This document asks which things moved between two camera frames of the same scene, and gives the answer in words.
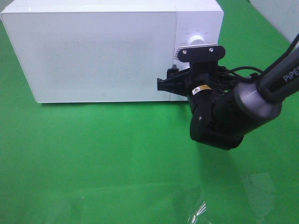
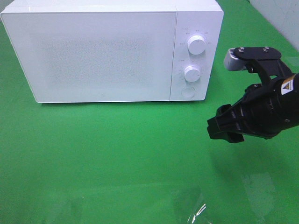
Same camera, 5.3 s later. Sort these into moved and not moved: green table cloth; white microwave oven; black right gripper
Moved: black right gripper
Not moved: green table cloth; white microwave oven
